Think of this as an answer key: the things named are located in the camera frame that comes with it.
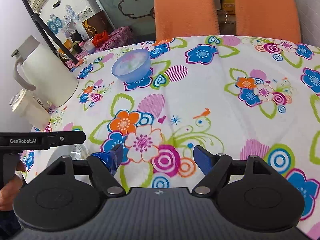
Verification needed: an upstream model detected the blue plastic bowl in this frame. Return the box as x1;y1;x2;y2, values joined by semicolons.
111;49;151;83

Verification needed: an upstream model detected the person's left hand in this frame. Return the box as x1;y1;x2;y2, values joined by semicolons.
0;175;23;211

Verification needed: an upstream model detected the cream tumbler cup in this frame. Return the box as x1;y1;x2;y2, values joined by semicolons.
9;89;50;131

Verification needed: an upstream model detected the floral tablecloth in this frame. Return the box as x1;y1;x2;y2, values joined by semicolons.
21;35;320;240

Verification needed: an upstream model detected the cream thermos jug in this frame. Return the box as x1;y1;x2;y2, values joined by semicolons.
12;35;79;107

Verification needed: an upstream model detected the purple fabric bundle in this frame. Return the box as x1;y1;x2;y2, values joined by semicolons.
95;26;133;53

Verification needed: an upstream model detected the brown gift box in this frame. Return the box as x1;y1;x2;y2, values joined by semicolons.
82;10;114;38

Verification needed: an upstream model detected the left orange chair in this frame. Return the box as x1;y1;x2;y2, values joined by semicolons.
154;0;220;40

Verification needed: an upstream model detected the orange chair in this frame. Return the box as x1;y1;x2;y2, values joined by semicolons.
154;0;220;40
234;0;302;43

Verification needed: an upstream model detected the right orange chair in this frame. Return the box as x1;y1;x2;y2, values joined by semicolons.
234;0;302;43

